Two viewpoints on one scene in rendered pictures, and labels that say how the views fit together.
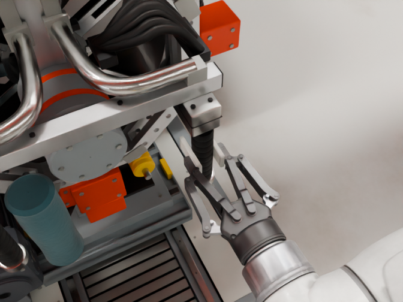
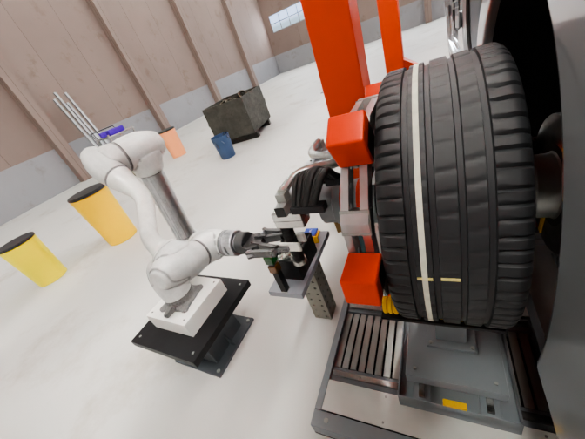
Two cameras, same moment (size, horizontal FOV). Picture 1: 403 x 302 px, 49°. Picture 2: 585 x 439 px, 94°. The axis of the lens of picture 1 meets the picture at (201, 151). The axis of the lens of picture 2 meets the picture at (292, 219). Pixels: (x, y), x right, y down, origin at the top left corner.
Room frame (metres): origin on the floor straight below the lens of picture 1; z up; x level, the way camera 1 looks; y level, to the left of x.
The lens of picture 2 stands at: (1.02, -0.31, 1.30)
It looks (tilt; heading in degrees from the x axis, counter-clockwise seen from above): 31 degrees down; 151
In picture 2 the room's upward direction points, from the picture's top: 22 degrees counter-clockwise
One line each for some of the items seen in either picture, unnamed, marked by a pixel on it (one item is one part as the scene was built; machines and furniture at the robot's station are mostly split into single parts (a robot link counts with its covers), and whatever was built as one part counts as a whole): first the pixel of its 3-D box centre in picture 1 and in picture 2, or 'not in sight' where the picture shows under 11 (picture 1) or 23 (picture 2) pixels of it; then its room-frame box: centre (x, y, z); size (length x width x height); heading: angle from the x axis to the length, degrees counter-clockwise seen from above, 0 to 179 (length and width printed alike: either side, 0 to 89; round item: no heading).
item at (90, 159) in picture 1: (70, 112); (355, 200); (0.49, 0.22, 0.85); 0.21 x 0.14 x 0.14; 27
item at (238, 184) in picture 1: (239, 187); (265, 246); (0.35, -0.06, 0.83); 0.11 x 0.01 x 0.04; 16
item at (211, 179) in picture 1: (202, 153); (292, 243); (0.42, 0.00, 0.83); 0.04 x 0.04 x 0.16
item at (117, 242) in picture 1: (101, 201); (450, 345); (0.70, 0.33, 0.13); 0.50 x 0.36 x 0.10; 117
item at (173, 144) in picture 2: not in sight; (172, 142); (-6.25, 1.47, 0.33); 0.43 x 0.42 x 0.66; 115
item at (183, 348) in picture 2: not in sight; (204, 325); (-0.37, -0.35, 0.15); 0.50 x 0.50 x 0.30; 25
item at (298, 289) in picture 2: not in sight; (301, 260); (0.08, 0.18, 0.44); 0.43 x 0.17 x 0.03; 117
